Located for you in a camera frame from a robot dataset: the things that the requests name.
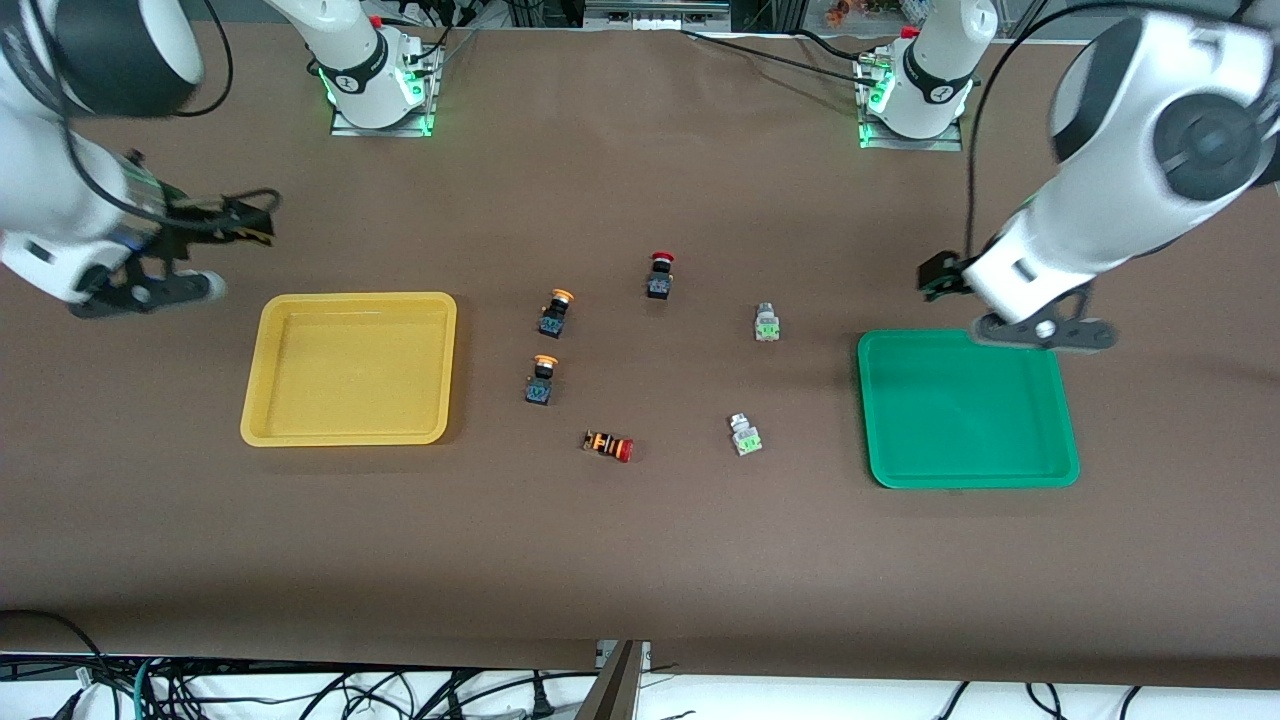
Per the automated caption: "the green plastic tray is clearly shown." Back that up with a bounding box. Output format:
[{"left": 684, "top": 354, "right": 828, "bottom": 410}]
[{"left": 857, "top": 329, "right": 1081, "bottom": 490}]

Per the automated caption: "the yellow plastic tray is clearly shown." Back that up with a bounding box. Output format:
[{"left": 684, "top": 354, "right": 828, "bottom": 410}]
[{"left": 240, "top": 292, "right": 458, "bottom": 447}]

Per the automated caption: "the brown table cover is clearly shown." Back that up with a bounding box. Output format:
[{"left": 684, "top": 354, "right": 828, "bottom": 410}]
[{"left": 0, "top": 20, "right": 1280, "bottom": 691}]

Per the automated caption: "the brown support beam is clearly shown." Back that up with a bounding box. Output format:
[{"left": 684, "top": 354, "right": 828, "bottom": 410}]
[{"left": 575, "top": 640, "right": 651, "bottom": 720}]

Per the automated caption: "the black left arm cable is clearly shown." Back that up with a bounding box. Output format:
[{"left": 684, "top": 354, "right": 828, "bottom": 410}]
[{"left": 963, "top": 0, "right": 1263, "bottom": 263}]

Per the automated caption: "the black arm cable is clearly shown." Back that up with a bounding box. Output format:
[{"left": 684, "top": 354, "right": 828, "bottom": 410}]
[
  {"left": 55, "top": 0, "right": 283, "bottom": 236},
  {"left": 963, "top": 0, "right": 1263, "bottom": 263}
]

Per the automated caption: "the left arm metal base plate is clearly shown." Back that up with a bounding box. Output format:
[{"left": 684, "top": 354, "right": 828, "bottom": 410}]
[{"left": 853, "top": 52, "right": 967, "bottom": 153}]

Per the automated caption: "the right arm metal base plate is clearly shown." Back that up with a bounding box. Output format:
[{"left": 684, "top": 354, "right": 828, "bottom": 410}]
[{"left": 328, "top": 38, "right": 443, "bottom": 139}]

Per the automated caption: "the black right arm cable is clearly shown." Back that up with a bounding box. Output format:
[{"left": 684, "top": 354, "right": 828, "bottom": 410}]
[{"left": 55, "top": 0, "right": 283, "bottom": 236}]

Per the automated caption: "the short black table cable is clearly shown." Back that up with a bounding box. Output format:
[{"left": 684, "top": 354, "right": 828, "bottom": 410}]
[{"left": 795, "top": 28, "right": 873, "bottom": 63}]

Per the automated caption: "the black looping floor cable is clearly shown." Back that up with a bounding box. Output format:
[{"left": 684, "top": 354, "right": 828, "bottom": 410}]
[{"left": 0, "top": 608, "right": 109, "bottom": 693}]

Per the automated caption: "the long black table cable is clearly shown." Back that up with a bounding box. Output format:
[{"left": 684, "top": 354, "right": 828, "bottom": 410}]
[{"left": 680, "top": 28, "right": 866, "bottom": 81}]

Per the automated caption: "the aluminium frame rail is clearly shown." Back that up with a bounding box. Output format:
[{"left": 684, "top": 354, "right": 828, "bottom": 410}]
[{"left": 583, "top": 0, "right": 733, "bottom": 33}]

